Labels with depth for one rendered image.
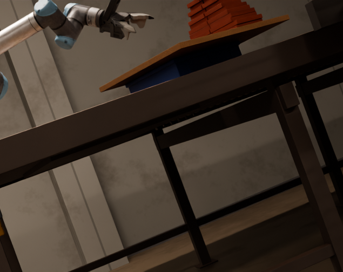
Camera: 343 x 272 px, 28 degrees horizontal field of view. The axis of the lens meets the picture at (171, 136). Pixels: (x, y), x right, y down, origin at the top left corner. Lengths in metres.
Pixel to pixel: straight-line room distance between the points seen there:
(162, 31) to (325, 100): 1.63
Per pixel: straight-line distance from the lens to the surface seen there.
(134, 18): 2.68
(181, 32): 5.88
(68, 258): 5.48
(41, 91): 5.24
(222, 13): 2.30
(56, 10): 2.63
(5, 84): 2.85
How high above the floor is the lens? 0.78
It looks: level
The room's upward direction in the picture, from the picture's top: 20 degrees counter-clockwise
